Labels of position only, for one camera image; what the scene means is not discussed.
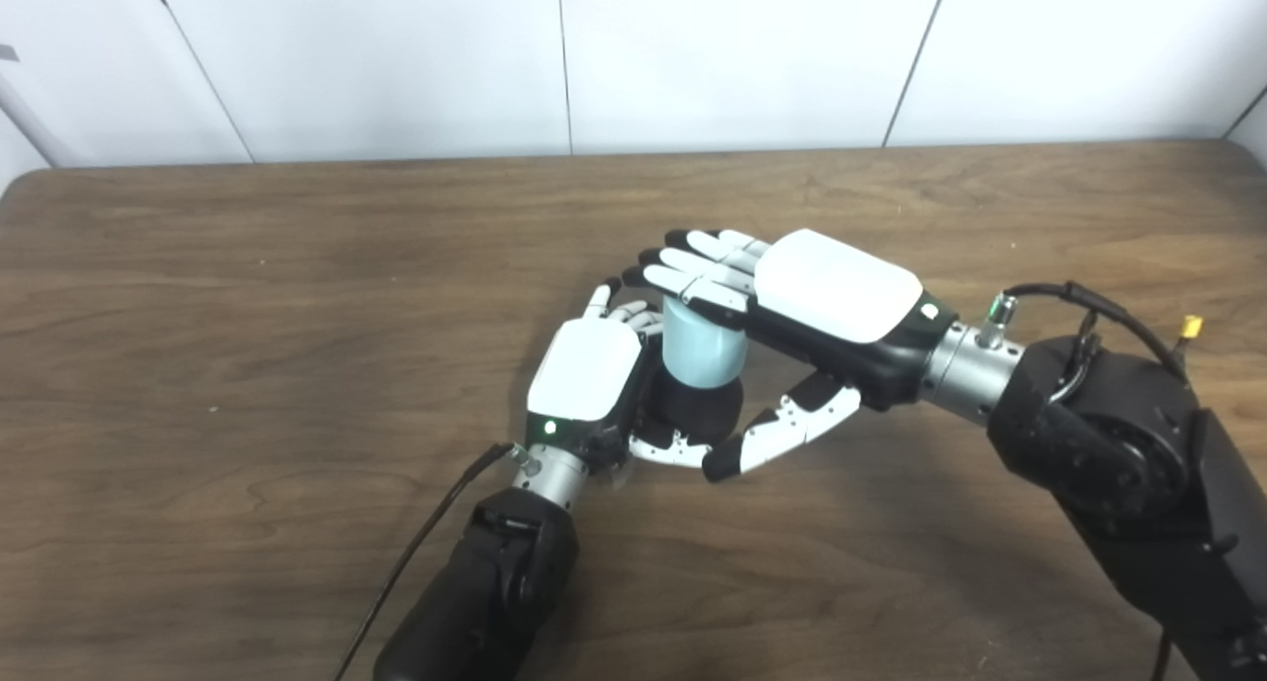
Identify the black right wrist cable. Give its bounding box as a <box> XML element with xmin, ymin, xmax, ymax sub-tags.
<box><xmin>975</xmin><ymin>281</ymin><xmax>1189</xmax><ymax>380</ymax></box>

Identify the yellow and black cable plug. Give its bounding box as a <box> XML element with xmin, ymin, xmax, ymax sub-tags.
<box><xmin>1168</xmin><ymin>315</ymin><xmax>1205</xmax><ymax>365</ymax></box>

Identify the light blue cup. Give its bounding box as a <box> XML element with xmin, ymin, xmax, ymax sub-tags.
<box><xmin>661</xmin><ymin>295</ymin><xmax>748</xmax><ymax>388</ymax></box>

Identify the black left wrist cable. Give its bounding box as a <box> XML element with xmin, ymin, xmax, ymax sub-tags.
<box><xmin>332</xmin><ymin>441</ymin><xmax>540</xmax><ymax>681</ymax></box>

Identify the black funnel-shaped nozzle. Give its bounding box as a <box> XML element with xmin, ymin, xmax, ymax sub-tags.
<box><xmin>643</xmin><ymin>369</ymin><xmax>745</xmax><ymax>449</ymax></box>

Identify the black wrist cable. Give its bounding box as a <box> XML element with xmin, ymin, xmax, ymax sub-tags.
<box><xmin>332</xmin><ymin>441</ymin><xmax>540</xmax><ymax>681</ymax></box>
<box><xmin>975</xmin><ymin>281</ymin><xmax>1189</xmax><ymax>380</ymax></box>

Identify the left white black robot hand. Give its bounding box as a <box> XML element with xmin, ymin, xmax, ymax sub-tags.
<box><xmin>526</xmin><ymin>278</ymin><xmax>719</xmax><ymax>489</ymax></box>

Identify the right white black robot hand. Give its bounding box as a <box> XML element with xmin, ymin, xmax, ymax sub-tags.
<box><xmin>622</xmin><ymin>228</ymin><xmax>961</xmax><ymax>484</ymax></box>

